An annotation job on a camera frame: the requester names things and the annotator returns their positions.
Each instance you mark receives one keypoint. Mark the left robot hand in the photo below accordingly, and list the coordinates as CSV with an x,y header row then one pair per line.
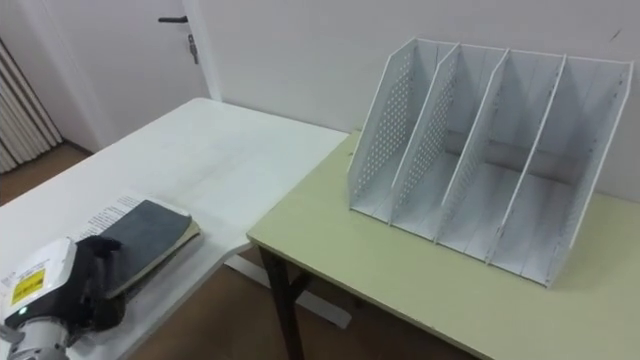
x,y
60,285

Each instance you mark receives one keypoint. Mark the dark grey book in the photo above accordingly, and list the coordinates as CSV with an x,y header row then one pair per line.
x,y
145,240

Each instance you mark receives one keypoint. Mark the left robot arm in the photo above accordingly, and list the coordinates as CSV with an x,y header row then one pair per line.
x,y
37,342

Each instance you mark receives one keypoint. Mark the white book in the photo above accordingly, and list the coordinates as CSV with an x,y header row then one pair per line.
x,y
107,215

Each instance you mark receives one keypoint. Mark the white pleated curtain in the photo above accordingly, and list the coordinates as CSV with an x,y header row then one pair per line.
x,y
20,120

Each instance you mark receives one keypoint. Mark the white standing desk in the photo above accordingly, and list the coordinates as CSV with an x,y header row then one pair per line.
x,y
200,155

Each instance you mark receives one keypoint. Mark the pale green desk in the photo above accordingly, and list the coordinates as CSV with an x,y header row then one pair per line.
x,y
400,260

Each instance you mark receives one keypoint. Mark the white perforated file organizer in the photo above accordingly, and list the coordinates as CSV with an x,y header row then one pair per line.
x,y
480,200

